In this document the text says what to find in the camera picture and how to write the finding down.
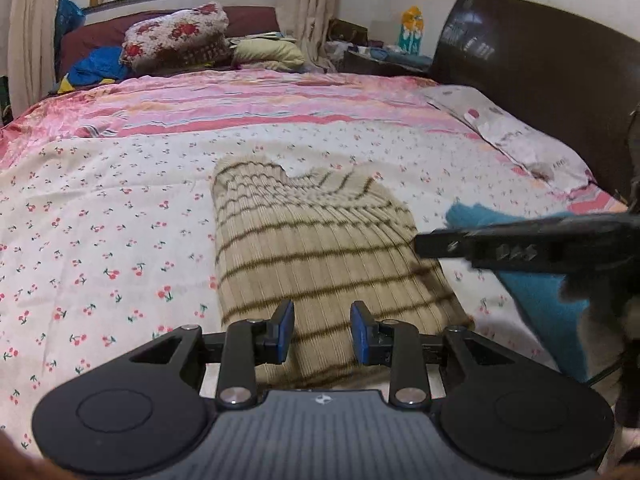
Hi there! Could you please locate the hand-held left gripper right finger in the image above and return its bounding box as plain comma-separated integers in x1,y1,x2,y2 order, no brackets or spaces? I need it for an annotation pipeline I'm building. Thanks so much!
350,300,517,409

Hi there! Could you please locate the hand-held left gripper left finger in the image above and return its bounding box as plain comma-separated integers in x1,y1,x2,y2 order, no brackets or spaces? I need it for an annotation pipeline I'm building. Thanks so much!
129,300,296,411

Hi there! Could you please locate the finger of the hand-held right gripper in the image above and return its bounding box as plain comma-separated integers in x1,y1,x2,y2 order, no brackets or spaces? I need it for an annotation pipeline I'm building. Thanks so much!
414,215,576,274

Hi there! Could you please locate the blue knitted garment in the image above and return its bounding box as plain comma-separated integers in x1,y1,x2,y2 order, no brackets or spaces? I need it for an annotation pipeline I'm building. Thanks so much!
445,202,594,384

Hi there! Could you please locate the beige striped sweater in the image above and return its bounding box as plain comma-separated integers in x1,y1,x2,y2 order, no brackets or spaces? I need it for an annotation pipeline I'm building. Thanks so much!
211,155,474,391

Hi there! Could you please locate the white printed pillow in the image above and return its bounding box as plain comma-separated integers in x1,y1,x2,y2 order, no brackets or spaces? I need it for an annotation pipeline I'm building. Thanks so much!
419,85,597,192

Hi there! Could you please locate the dark wooden headboard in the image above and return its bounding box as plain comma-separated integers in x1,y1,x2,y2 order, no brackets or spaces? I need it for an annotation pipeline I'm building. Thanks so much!
430,0,640,207

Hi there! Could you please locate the dark nightstand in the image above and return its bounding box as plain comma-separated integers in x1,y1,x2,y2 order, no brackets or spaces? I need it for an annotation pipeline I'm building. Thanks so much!
342,46,434,79

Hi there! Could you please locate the cherry print bed sheet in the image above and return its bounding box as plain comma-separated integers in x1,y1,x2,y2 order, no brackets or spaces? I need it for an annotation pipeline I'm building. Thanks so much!
0,122,603,461

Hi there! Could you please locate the yellow and teal package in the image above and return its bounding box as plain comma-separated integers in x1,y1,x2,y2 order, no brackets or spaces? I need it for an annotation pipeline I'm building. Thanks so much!
397,6,427,56

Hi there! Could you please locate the pink striped quilt cover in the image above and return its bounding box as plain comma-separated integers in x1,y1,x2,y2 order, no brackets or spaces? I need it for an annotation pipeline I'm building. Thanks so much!
0,70,483,172

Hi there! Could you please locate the brown box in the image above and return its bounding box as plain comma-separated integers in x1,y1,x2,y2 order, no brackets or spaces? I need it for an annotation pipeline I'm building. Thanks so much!
327,19,369,45

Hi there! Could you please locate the pale yellow pillow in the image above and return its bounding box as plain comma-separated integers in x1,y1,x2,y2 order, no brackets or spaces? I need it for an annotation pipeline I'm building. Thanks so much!
231,37,307,72

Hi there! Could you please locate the beige curtain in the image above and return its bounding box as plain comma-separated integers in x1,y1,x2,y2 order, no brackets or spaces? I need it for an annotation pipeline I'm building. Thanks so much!
275,0,347,74
7,0,69,121

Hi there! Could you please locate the maroon window bench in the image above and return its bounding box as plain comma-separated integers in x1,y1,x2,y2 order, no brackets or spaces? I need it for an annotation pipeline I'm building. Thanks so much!
60,6,281,81

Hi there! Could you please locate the folded floral quilt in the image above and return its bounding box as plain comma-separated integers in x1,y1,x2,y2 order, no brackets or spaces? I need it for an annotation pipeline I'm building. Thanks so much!
120,2,234,74

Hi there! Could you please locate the blue and yellow cloth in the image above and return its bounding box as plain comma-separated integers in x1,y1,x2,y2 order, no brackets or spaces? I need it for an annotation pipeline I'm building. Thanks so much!
57,46,132,94

